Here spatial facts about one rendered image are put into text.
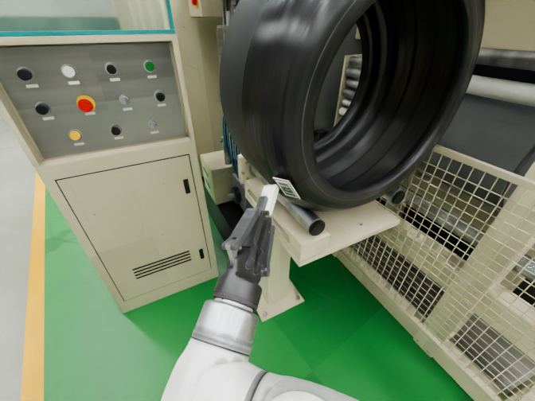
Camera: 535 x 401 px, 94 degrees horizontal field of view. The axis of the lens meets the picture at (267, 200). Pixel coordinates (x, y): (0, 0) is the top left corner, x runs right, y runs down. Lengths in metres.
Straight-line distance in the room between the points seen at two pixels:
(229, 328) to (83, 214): 0.95
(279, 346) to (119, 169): 1.08
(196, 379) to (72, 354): 1.35
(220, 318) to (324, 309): 1.20
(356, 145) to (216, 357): 0.73
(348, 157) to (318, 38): 0.52
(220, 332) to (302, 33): 0.43
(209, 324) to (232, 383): 0.08
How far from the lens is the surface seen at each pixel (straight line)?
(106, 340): 1.65
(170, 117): 1.13
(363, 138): 0.91
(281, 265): 1.30
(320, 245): 0.66
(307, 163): 0.48
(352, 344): 1.50
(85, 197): 1.20
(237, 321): 0.39
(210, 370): 0.38
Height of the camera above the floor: 1.30
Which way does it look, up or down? 36 degrees down
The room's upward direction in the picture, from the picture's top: straight up
